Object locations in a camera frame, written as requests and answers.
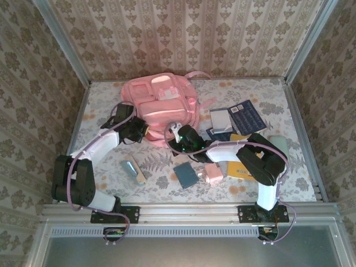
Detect pink backpack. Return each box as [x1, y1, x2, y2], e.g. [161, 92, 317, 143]
[121, 71, 217, 148]

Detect dark blue book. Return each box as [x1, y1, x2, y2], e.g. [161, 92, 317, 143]
[228, 100, 268, 136]
[206, 126, 237, 142]

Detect teal small notebook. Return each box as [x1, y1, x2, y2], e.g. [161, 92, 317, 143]
[172, 163, 199, 189]

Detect grey white notebook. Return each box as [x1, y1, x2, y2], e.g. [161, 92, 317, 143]
[209, 109, 233, 133]

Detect grey blue stapler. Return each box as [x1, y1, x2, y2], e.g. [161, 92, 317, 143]
[120, 156, 147, 186]

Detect small pink device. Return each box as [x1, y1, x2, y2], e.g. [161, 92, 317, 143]
[197, 163, 223, 184]

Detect yellow book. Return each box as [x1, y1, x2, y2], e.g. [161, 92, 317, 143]
[226, 132, 264, 180]

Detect pale green pencil case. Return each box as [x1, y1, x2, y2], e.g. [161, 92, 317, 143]
[268, 135, 289, 156]

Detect black controller box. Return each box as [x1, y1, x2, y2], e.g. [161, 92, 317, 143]
[102, 226, 126, 242]
[258, 225, 279, 242]

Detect grey metal panel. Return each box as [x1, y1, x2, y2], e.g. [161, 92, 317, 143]
[41, 236, 343, 267]

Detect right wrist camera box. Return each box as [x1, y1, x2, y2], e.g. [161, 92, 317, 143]
[169, 121, 182, 141]

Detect aluminium side rail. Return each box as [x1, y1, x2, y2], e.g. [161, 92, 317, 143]
[52, 82, 92, 204]
[280, 77, 326, 201]

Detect aluminium mounting rail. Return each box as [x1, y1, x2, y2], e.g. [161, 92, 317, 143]
[41, 202, 342, 223]

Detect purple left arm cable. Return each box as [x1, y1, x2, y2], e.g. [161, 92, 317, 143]
[66, 104, 139, 243]

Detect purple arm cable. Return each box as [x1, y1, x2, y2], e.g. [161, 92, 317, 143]
[164, 123, 297, 244]
[66, 104, 139, 243]

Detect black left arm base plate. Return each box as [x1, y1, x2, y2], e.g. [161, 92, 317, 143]
[90, 205, 140, 224]

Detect grey slotted cable duct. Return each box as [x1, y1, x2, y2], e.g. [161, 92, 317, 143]
[49, 225, 262, 238]

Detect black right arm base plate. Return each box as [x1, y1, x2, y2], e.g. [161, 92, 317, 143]
[238, 205, 290, 224]

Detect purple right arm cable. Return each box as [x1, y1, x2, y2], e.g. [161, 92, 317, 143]
[164, 123, 297, 244]

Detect aluminium frame post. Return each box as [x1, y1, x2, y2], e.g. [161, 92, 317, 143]
[32, 0, 92, 86]
[283, 0, 338, 85]

